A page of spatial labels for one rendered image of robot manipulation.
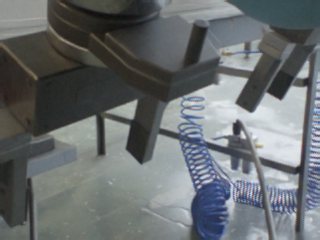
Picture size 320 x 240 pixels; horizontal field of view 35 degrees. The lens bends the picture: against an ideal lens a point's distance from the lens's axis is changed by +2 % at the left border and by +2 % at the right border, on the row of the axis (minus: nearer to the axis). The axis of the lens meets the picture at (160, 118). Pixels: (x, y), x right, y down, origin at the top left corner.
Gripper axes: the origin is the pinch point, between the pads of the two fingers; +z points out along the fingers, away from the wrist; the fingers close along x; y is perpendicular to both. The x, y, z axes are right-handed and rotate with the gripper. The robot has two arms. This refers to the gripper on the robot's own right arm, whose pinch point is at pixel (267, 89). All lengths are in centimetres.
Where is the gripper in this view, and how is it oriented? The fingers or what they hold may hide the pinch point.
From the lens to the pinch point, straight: 71.4
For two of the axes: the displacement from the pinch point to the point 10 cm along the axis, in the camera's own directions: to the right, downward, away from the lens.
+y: 7.8, 5.3, -3.4
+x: 4.9, -1.5, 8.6
